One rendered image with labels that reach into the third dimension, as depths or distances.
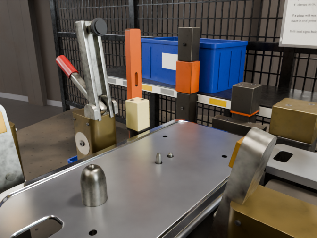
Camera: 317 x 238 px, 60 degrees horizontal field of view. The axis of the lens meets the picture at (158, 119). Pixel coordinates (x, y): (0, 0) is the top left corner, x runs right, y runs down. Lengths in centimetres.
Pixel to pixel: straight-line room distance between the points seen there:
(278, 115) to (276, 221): 33
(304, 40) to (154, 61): 43
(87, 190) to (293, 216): 22
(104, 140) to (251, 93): 32
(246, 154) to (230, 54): 55
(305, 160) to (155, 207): 27
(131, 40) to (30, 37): 384
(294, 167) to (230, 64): 40
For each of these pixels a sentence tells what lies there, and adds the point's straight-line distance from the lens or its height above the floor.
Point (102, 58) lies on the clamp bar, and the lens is 51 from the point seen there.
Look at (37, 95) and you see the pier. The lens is 451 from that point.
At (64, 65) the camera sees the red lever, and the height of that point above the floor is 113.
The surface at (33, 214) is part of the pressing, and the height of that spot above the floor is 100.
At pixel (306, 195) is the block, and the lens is 46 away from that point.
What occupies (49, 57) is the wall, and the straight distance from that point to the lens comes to 431.
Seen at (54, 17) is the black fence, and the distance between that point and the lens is 170.
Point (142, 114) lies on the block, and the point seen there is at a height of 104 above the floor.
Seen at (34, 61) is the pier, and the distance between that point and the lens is 440.
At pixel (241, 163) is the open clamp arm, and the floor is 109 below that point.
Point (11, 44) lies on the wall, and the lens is 486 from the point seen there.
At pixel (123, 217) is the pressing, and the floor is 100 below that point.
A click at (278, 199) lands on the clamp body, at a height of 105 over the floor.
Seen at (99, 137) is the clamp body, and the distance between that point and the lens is 52.
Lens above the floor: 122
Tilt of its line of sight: 20 degrees down
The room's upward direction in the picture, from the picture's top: straight up
